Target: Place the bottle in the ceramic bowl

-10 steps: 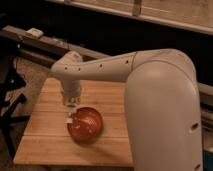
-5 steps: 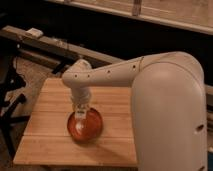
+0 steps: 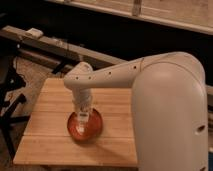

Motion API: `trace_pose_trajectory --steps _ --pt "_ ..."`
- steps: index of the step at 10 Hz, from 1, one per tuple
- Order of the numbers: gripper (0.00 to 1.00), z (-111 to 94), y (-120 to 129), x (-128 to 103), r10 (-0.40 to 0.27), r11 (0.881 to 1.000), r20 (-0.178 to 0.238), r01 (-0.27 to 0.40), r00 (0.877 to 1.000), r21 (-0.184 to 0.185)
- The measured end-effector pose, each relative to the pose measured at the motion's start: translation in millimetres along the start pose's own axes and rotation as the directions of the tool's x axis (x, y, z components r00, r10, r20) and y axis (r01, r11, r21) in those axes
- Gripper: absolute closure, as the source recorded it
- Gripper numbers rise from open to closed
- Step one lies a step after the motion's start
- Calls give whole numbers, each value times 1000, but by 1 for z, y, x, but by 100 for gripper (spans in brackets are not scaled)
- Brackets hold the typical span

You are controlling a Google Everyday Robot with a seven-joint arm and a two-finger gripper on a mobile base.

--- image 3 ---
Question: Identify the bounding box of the blue plastic bin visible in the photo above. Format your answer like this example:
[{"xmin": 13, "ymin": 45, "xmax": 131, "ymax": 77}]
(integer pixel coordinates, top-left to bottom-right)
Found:
[{"xmin": 208, "ymin": 152, "xmax": 213, "ymax": 171}]

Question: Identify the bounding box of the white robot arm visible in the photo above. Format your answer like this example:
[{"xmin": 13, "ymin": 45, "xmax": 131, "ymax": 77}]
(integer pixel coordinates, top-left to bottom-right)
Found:
[{"xmin": 64, "ymin": 52, "xmax": 208, "ymax": 171}]

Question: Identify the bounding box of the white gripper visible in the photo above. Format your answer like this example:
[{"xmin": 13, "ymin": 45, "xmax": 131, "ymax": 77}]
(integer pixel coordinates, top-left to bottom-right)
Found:
[{"xmin": 72, "ymin": 89, "xmax": 92, "ymax": 113}]

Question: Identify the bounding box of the grey metal rail beam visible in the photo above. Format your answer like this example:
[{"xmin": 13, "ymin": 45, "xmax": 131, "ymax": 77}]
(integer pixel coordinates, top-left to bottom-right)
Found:
[{"xmin": 0, "ymin": 25, "xmax": 124, "ymax": 68}]

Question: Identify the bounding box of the black tripod stand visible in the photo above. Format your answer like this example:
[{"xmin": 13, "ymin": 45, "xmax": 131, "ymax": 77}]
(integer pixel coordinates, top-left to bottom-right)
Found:
[{"xmin": 0, "ymin": 49, "xmax": 32, "ymax": 160}]

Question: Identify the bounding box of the small white box on rail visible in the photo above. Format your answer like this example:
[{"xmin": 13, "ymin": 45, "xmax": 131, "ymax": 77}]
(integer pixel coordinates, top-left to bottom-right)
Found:
[{"xmin": 26, "ymin": 28, "xmax": 43, "ymax": 38}]

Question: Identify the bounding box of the small white bottle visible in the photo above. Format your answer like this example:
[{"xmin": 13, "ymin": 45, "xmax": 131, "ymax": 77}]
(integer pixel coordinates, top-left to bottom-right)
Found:
[{"xmin": 77, "ymin": 111, "xmax": 89, "ymax": 132}]

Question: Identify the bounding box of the orange ceramic bowl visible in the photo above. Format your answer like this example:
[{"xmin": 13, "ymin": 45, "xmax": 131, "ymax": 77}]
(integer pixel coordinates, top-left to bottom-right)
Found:
[{"xmin": 67, "ymin": 109, "xmax": 103, "ymax": 142}]

